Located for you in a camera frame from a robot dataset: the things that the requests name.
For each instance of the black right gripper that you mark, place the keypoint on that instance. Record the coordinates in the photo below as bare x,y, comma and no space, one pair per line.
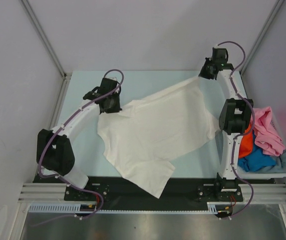
202,73

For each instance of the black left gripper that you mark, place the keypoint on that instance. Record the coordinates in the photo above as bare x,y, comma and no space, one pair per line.
117,108

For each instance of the white t shirt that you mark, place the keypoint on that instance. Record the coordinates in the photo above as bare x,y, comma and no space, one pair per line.
144,138

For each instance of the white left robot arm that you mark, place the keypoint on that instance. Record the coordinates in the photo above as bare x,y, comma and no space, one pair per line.
54,147

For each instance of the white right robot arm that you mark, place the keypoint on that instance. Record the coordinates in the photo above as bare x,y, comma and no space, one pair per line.
234,120

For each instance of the orange t shirt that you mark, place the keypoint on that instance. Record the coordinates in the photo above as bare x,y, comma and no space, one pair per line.
246,145

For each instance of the pink t shirt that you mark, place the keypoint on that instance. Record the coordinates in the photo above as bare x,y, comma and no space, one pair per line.
266,136

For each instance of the white perforated laundry basket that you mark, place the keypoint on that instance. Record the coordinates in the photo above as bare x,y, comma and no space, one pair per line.
255,174

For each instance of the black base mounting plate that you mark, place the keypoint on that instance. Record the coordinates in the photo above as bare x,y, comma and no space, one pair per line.
180,194

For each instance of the light blue t shirt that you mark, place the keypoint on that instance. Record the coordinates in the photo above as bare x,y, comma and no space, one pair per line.
273,164

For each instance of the aluminium frame rail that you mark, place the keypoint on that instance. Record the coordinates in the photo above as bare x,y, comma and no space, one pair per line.
59,192

